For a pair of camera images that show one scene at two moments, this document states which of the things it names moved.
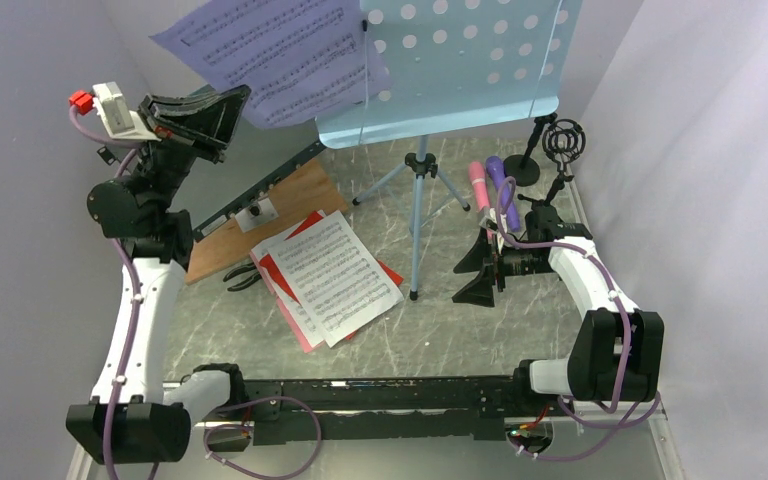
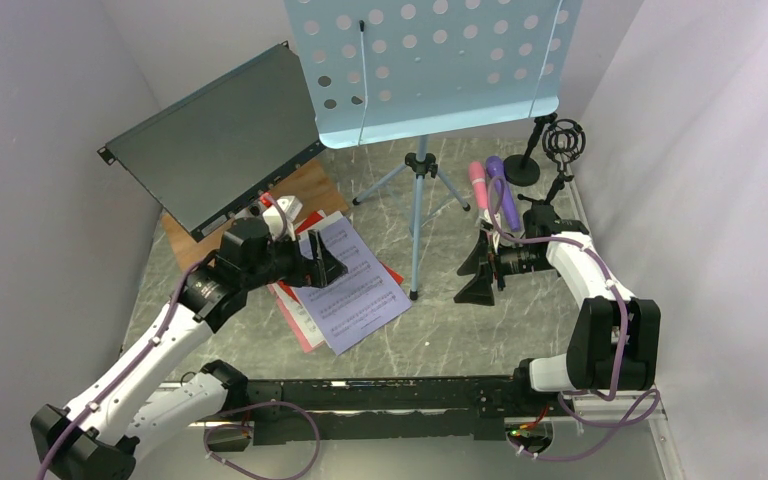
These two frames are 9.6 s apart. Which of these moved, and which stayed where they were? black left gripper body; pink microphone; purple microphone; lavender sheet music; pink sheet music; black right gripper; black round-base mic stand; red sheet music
Moved: lavender sheet music; black left gripper body
Stayed: black round-base mic stand; pink microphone; black right gripper; purple microphone; pink sheet music; red sheet music
